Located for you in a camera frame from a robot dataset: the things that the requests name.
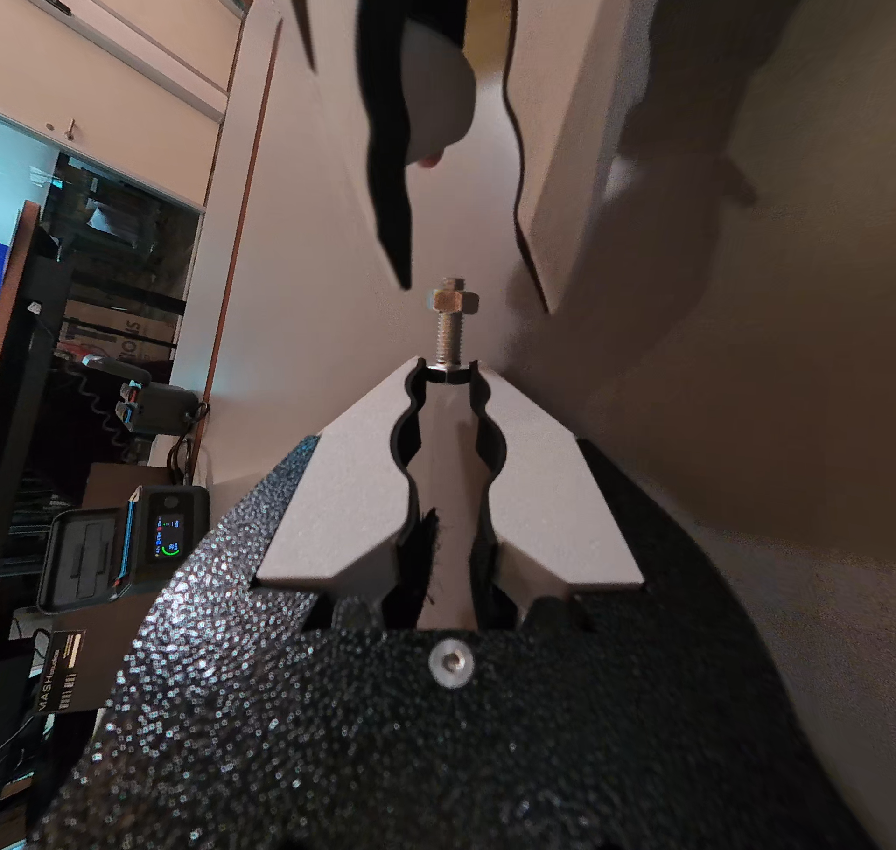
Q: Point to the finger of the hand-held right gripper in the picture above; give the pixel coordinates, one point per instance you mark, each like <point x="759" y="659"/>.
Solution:
<point x="343" y="38"/>
<point x="574" y="94"/>

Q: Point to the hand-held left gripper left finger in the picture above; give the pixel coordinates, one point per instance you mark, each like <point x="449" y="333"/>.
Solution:
<point x="336" y="507"/>

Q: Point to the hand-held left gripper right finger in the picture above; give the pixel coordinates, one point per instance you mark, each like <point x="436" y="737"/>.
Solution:
<point x="560" y="514"/>

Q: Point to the steel bolt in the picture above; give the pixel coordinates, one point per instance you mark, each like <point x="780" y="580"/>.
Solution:
<point x="448" y="339"/>

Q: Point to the steel hex nut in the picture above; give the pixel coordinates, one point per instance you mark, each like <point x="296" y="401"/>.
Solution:
<point x="453" y="301"/>

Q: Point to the person's right hand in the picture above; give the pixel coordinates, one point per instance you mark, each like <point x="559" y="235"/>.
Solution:
<point x="428" y="159"/>

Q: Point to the black power station with display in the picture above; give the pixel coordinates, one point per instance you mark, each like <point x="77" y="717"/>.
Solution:
<point x="182" y="507"/>

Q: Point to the black battery charger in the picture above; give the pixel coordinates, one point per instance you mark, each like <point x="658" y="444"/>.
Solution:
<point x="164" y="402"/>

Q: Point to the white cabinet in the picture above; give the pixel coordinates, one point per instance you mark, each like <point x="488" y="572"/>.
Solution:
<point x="140" y="24"/>

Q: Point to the black printed card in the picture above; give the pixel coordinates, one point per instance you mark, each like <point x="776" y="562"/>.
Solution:
<point x="66" y="654"/>

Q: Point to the printed cardboard box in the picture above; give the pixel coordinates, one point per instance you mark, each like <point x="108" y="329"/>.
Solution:
<point x="91" y="318"/>

